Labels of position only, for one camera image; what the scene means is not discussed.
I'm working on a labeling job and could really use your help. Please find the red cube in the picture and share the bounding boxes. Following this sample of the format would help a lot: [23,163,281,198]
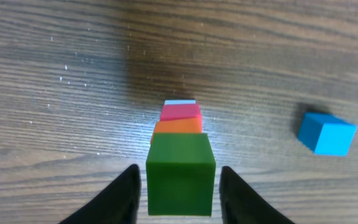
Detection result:
[159,103,203,122]

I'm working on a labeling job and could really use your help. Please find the green cube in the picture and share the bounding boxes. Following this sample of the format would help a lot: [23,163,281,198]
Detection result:
[145,133,216,217]

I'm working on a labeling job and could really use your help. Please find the white cube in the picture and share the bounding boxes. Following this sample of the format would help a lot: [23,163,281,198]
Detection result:
[163,99,197,106]

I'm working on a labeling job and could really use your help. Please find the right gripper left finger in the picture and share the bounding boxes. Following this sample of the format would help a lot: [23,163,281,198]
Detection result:
[57,164,142,224]

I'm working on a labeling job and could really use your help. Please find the orange cube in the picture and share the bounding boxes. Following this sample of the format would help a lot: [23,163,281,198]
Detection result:
[150,116,203,144]

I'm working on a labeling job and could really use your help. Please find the blue cube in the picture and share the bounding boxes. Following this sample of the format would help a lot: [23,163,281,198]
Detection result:
[297,112,358,157]

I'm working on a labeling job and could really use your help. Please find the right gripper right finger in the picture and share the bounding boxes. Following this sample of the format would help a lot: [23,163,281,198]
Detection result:
[219,166,296,224]

